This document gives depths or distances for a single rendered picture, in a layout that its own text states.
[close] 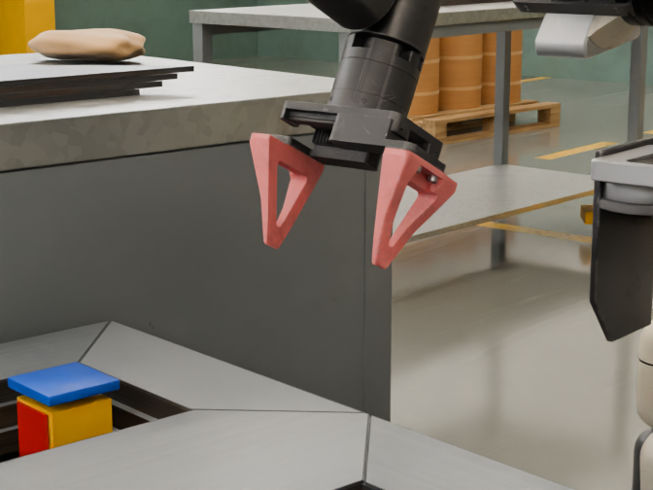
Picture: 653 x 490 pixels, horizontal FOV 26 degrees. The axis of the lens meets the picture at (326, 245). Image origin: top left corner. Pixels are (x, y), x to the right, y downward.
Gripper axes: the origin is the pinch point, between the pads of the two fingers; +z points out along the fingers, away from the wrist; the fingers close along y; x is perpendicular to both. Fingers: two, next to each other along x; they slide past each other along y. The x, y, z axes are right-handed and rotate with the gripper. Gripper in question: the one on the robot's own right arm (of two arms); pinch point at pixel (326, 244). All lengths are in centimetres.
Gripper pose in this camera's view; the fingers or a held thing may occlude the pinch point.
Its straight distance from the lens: 98.3
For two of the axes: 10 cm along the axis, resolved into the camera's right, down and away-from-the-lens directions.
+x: 5.7, 2.9, 7.7
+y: 7.7, 1.4, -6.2
